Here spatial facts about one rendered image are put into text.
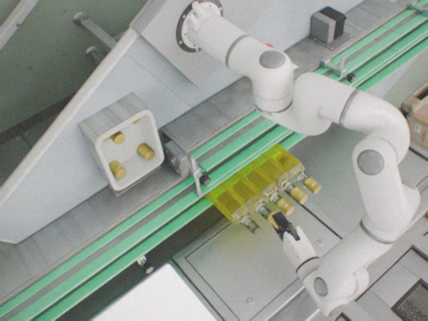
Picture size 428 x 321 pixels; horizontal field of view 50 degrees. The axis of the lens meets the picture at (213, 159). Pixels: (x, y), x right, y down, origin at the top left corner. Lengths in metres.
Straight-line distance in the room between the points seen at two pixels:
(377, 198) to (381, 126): 0.16
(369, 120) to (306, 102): 0.14
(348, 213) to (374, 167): 0.66
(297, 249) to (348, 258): 0.20
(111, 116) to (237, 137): 0.39
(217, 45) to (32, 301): 0.81
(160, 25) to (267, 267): 0.76
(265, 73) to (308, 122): 0.15
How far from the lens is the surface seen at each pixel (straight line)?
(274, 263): 1.44
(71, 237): 1.38
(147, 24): 1.15
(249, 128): 1.41
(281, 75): 1.05
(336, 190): 1.65
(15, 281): 1.37
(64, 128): 1.24
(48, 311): 1.40
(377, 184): 0.96
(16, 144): 2.01
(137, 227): 1.36
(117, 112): 1.24
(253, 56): 1.08
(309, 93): 1.02
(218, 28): 1.16
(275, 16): 1.54
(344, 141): 1.79
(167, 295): 1.42
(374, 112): 1.01
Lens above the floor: 1.66
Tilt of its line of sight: 32 degrees down
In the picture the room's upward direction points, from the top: 132 degrees clockwise
